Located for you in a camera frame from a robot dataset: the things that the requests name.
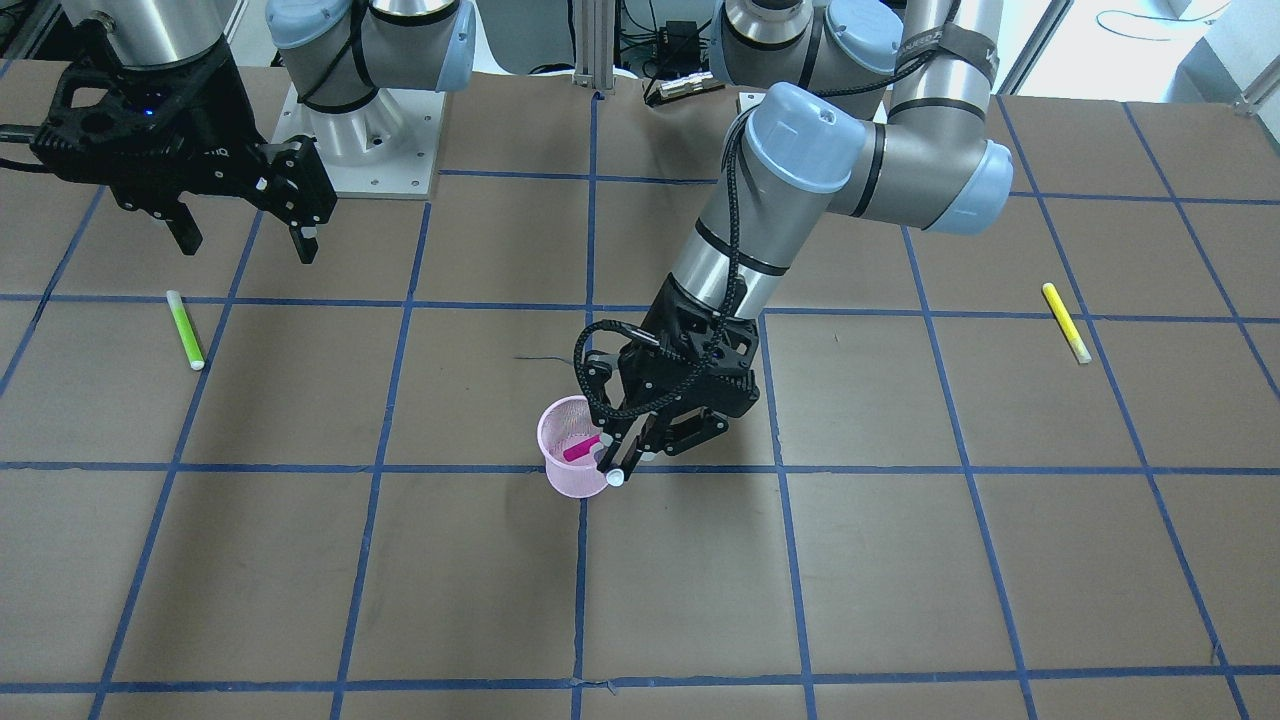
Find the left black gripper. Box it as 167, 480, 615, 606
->
573, 275, 760, 483

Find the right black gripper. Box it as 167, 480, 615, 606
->
29, 29, 337, 264

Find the pink pen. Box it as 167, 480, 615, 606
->
561, 436, 602, 462

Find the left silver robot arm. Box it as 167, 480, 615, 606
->
571, 1, 1012, 486

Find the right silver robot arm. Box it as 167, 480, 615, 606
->
3, 1, 479, 264

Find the pink mesh cup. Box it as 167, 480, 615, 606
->
536, 395, 608, 498

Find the green pen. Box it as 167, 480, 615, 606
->
165, 290, 206, 372

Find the yellow pen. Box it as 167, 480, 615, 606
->
1041, 282, 1092, 365

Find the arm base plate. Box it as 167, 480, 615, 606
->
271, 87, 448, 201
737, 83, 808, 115

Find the aluminium frame post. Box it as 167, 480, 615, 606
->
570, 0, 617, 96

